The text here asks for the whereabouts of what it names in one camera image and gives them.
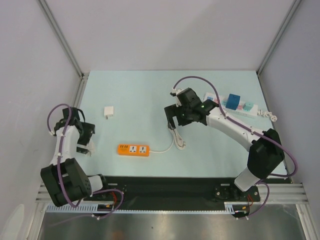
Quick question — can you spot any white charger plug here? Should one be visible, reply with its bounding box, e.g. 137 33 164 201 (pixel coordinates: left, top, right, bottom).
103 106 115 119

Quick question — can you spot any blue cube adapter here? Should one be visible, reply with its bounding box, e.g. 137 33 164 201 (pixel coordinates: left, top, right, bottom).
225 93 241 110

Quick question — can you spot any mint green charger plug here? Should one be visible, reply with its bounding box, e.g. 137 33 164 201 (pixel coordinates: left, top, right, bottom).
243 102 254 112

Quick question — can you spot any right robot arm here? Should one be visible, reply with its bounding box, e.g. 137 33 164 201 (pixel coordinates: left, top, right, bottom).
164 87 285 201

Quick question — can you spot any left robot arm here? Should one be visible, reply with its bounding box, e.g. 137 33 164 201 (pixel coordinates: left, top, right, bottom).
40 103 111 208

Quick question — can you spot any orange power strip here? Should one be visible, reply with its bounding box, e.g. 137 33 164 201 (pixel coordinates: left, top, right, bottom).
117 144 150 157

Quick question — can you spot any white power strip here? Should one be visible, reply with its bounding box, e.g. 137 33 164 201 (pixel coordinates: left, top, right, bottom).
219 95 258 118

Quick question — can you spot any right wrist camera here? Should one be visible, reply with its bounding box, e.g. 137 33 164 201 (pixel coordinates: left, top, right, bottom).
170 87 192 107

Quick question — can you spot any white coiled cord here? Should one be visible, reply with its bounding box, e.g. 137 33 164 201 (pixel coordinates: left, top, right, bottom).
149 123 187 154

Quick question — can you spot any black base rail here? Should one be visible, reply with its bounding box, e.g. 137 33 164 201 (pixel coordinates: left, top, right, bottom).
82 175 293 212

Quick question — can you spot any white cable duct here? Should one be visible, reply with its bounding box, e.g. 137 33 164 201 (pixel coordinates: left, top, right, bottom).
45 198 255 215

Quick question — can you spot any white power strip cord plug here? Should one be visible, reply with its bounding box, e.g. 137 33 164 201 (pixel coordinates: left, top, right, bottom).
257 109 278 122

